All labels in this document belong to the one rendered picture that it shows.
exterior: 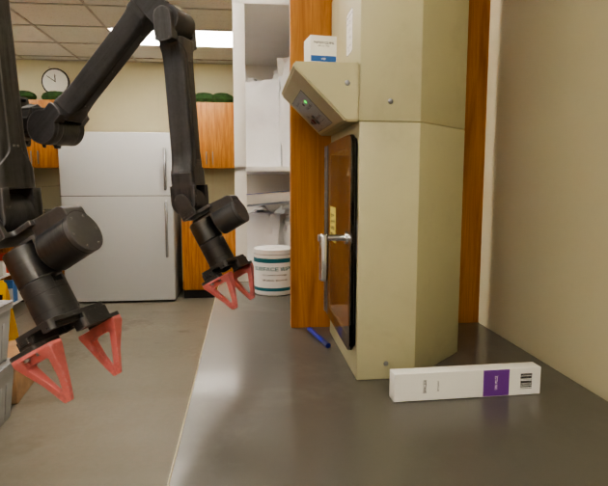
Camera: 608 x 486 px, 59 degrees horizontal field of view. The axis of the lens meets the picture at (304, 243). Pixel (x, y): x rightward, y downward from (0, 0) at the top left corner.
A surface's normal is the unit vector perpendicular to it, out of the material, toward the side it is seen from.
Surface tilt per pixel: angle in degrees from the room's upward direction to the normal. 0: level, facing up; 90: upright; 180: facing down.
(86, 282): 90
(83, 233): 61
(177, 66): 93
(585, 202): 90
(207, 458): 0
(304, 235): 90
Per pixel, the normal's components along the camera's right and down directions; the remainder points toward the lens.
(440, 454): 0.00, -0.99
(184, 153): -0.24, 0.06
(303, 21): 0.11, 0.11
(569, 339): -0.99, 0.01
